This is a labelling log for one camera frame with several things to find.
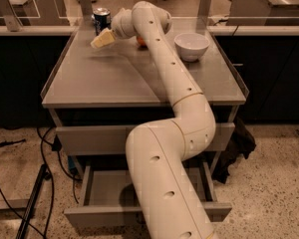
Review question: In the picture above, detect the dark cloth on floor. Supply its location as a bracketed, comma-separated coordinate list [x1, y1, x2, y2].
[212, 118, 256, 183]

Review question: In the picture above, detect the blue pepsi can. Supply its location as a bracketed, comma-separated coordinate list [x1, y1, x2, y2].
[93, 8, 111, 35]

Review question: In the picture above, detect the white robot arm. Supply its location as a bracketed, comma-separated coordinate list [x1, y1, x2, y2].
[91, 1, 218, 239]

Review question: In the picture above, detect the white ceramic bowl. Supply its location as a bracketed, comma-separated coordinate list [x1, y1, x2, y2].
[174, 33, 210, 62]

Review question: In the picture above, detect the orange fruit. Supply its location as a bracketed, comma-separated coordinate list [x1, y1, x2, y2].
[137, 36, 147, 48]

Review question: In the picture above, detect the black cable on floor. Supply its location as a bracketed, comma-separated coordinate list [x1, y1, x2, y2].
[0, 126, 83, 239]

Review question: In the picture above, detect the grey drawer cabinet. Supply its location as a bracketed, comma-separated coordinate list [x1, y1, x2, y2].
[40, 17, 250, 181]

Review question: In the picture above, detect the black bar on floor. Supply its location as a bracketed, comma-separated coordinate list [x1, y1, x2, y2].
[16, 164, 47, 239]

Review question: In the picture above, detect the clear acrylic barrier panel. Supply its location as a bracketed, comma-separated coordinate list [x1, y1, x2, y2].
[9, 0, 299, 36]

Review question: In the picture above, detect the grey upper drawer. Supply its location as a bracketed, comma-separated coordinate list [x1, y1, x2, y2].
[57, 119, 234, 160]

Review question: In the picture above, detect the grey open lower drawer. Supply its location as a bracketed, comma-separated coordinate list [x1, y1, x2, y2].
[64, 158, 232, 228]

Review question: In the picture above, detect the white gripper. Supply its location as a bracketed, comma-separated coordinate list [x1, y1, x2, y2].
[91, 8, 139, 49]

